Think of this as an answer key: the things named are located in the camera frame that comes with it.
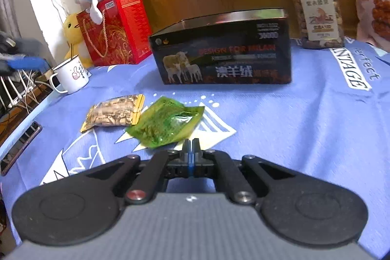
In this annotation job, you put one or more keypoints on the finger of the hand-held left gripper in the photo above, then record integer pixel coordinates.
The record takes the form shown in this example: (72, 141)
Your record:
(27, 63)
(9, 42)

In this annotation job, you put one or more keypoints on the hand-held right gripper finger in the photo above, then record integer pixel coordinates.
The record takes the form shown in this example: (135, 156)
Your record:
(187, 158)
(195, 158)

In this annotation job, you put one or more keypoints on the translucent green snack packet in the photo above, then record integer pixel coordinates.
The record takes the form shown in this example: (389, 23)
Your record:
(164, 126)

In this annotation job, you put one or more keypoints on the yellow-edged peanut packet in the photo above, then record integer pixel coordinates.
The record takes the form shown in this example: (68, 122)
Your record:
(112, 113)

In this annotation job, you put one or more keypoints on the black cardboard box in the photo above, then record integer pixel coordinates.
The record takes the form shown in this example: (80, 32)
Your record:
(219, 46)

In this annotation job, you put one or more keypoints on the white power strip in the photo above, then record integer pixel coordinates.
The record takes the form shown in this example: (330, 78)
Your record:
(18, 89)

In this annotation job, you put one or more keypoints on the thin yellow stick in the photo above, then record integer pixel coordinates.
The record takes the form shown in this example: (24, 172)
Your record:
(71, 54)

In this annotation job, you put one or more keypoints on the white enamel mug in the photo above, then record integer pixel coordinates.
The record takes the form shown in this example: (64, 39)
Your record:
(71, 77)

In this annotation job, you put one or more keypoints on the yellow plush duck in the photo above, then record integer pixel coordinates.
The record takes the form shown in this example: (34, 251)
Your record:
(71, 28)

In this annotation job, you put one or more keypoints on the dark smartphone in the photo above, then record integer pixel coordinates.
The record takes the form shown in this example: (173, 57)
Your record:
(18, 150)

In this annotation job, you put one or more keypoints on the red gift box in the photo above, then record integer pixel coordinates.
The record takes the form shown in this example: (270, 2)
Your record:
(122, 31)

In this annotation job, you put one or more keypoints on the blue printed blanket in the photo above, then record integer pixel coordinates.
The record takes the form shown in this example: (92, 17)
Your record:
(304, 126)

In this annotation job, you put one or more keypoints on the clear nut jar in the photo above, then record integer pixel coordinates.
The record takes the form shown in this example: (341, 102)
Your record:
(317, 19)

